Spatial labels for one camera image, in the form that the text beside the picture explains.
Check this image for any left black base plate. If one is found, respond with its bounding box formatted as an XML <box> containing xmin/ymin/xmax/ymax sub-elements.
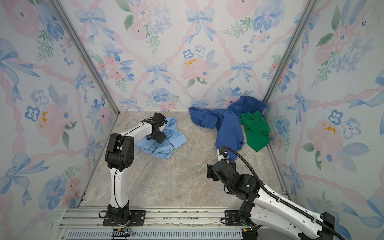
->
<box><xmin>103</xmin><ymin>210</ymin><xmax>147</xmax><ymax>227</ymax></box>

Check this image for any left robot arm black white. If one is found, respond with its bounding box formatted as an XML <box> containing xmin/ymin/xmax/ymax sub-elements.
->
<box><xmin>101</xmin><ymin>113</ymin><xmax>167</xmax><ymax>227</ymax></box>

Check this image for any dark blue shirt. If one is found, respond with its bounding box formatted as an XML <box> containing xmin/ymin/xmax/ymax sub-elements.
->
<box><xmin>189</xmin><ymin>96</ymin><xmax>267</xmax><ymax>151</ymax></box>

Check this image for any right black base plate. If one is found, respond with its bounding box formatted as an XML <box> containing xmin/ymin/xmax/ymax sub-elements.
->
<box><xmin>221</xmin><ymin>210</ymin><xmax>250</xmax><ymax>227</ymax></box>

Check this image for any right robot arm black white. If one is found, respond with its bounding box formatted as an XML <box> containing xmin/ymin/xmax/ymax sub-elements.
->
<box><xmin>207</xmin><ymin>160</ymin><xmax>337</xmax><ymax>240</ymax></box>

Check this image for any light blue shirt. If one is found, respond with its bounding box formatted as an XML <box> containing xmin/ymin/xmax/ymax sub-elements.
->
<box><xmin>135</xmin><ymin>117</ymin><xmax>187</xmax><ymax>159</ymax></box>

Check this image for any left aluminium corner post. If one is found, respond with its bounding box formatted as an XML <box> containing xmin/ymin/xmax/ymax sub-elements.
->
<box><xmin>48</xmin><ymin>0</ymin><xmax>120</xmax><ymax>116</ymax></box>

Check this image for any black corrugated cable conduit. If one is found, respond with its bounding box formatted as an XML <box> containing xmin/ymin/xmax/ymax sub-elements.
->
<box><xmin>220</xmin><ymin>145</ymin><xmax>347</xmax><ymax>240</ymax></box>

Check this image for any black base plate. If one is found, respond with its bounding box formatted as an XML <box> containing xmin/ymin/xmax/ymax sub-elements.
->
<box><xmin>221</xmin><ymin>210</ymin><xmax>250</xmax><ymax>227</ymax></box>
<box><xmin>103</xmin><ymin>210</ymin><xmax>147</xmax><ymax>227</ymax></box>

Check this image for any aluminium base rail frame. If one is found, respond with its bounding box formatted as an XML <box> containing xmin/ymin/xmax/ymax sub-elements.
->
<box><xmin>53</xmin><ymin>206</ymin><xmax>316</xmax><ymax>240</ymax></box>

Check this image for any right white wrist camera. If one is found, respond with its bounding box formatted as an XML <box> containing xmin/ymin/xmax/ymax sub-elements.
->
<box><xmin>217</xmin><ymin>149</ymin><xmax>230</xmax><ymax>161</ymax></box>

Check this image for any right aluminium corner post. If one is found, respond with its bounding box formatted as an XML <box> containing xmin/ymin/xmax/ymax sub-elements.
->
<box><xmin>263</xmin><ymin>0</ymin><xmax>317</xmax><ymax>104</ymax></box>

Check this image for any aluminium corner post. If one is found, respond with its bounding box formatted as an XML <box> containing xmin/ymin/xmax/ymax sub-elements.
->
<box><xmin>263</xmin><ymin>0</ymin><xmax>317</xmax><ymax>104</ymax></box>
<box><xmin>48</xmin><ymin>0</ymin><xmax>120</xmax><ymax>116</ymax></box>

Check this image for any green cloth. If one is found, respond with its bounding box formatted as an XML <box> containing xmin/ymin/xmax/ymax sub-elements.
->
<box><xmin>240</xmin><ymin>111</ymin><xmax>271</xmax><ymax>152</ymax></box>

